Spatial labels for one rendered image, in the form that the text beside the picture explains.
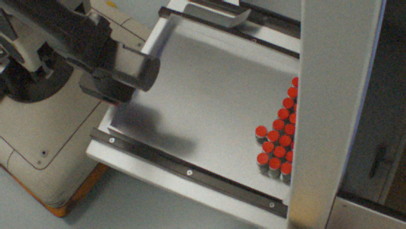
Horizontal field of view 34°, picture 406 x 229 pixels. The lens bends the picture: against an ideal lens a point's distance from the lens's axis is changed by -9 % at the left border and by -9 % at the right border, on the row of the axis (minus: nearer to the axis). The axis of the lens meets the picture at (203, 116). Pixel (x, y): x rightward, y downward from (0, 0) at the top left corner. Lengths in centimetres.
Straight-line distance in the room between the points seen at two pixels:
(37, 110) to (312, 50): 155
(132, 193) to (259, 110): 98
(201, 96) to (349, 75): 73
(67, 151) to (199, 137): 78
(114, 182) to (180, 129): 96
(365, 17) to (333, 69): 10
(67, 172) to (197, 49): 76
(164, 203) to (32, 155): 45
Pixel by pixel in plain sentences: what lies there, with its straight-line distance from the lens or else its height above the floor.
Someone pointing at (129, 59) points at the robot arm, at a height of 112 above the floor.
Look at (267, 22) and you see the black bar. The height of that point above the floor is 90.
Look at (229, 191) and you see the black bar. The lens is 121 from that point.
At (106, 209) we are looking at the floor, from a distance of 220.
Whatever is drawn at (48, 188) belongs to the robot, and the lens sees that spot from 198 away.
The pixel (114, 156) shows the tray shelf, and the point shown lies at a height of 88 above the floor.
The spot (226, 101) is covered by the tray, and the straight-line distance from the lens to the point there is 129.
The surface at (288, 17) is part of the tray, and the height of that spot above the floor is 91.
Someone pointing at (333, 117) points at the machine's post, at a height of 143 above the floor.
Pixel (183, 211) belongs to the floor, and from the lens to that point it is 215.
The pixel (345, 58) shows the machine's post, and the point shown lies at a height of 154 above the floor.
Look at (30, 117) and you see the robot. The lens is 207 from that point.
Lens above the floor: 204
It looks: 65 degrees down
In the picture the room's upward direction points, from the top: 12 degrees counter-clockwise
